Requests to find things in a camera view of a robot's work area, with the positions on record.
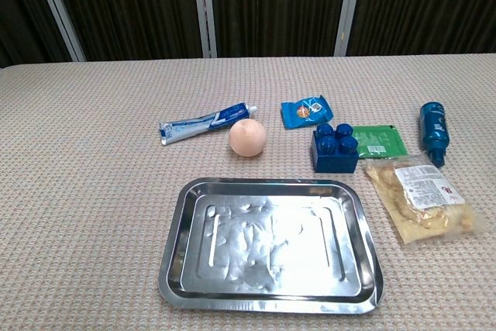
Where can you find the clear snack bag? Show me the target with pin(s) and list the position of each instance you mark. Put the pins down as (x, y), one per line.
(420, 197)

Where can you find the stainless steel rectangular tray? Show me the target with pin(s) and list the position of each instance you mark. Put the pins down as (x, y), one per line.
(271, 245)

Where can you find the peach coloured ball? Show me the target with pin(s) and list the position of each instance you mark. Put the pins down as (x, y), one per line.
(247, 138)

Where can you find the blue white toothpaste tube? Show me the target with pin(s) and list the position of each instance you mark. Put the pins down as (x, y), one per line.
(201, 124)

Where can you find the blue snack packet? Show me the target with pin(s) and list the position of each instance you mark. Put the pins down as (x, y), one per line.
(306, 112)

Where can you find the blue toy building brick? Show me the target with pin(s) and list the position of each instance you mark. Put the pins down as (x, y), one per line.
(335, 149)

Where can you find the green sachet packet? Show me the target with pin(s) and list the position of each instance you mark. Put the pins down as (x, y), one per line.
(381, 141)

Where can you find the patterned beige tablecloth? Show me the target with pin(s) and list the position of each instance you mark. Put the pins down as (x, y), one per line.
(97, 191)

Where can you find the dark blue plastic bottle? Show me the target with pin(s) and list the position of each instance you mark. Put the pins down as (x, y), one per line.
(435, 129)

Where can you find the grey metal frame post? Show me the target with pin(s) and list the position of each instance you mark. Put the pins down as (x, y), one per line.
(204, 7)
(58, 7)
(348, 7)

